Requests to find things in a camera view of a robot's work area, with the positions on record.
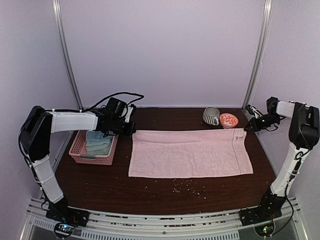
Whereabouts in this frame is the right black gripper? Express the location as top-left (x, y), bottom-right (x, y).
top-left (244, 112), bottom-right (280, 132)

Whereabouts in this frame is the green panda towel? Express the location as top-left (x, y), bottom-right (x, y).
top-left (85, 131), bottom-right (113, 156)

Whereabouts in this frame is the pink towel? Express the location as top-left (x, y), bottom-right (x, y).
top-left (128, 128), bottom-right (254, 179)

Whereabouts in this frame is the pink plastic basket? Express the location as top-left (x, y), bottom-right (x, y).
top-left (68, 130), bottom-right (118, 166)

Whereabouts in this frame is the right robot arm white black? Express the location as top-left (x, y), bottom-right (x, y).
top-left (244, 97), bottom-right (320, 221)

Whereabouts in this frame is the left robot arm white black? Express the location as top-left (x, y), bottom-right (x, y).
top-left (18, 97), bottom-right (137, 222)

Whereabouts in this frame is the red patterned bowl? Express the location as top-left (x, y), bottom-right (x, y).
top-left (219, 113), bottom-right (239, 129)

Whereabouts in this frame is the striped grey mug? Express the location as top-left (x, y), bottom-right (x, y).
top-left (202, 107), bottom-right (220, 126)

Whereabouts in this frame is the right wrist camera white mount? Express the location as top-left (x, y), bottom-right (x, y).
top-left (245, 104), bottom-right (263, 119)

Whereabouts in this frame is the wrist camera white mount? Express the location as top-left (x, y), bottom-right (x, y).
top-left (245, 104), bottom-right (263, 119)
top-left (122, 104), bottom-right (137, 123)

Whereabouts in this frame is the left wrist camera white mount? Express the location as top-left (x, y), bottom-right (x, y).
top-left (122, 104), bottom-right (137, 123)

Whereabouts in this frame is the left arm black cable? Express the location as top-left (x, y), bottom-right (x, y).
top-left (18, 91), bottom-right (145, 163)

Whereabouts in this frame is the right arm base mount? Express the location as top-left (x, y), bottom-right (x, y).
top-left (238, 207), bottom-right (282, 239)

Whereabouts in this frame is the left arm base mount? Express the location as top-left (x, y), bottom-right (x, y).
top-left (45, 208), bottom-right (90, 239)

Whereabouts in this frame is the front aluminium rail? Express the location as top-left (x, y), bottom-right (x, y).
top-left (24, 197), bottom-right (303, 240)

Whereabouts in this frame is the right aluminium frame post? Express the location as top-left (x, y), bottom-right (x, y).
top-left (242, 0), bottom-right (274, 110)

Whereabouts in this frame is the aluminium frame post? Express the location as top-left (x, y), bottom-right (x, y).
top-left (51, 0), bottom-right (84, 112)
top-left (242, 0), bottom-right (274, 110)

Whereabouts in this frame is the left aluminium frame post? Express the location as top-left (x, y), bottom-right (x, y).
top-left (51, 0), bottom-right (84, 112)

